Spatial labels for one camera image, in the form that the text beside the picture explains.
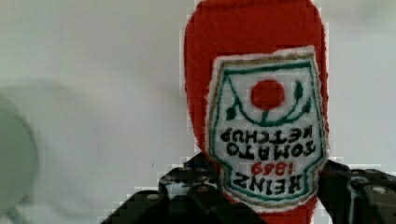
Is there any green cup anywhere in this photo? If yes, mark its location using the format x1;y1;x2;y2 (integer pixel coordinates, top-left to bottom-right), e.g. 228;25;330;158
0;97;38;217

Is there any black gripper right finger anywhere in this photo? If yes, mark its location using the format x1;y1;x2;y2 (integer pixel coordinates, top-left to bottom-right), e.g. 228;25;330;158
318;160;396;224

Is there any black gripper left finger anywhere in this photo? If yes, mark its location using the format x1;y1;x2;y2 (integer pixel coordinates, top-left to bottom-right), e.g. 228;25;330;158
100;154;266;224

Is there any red plush ketchup bottle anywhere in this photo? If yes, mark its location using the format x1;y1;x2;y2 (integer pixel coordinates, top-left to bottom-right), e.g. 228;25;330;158
184;0;329;224

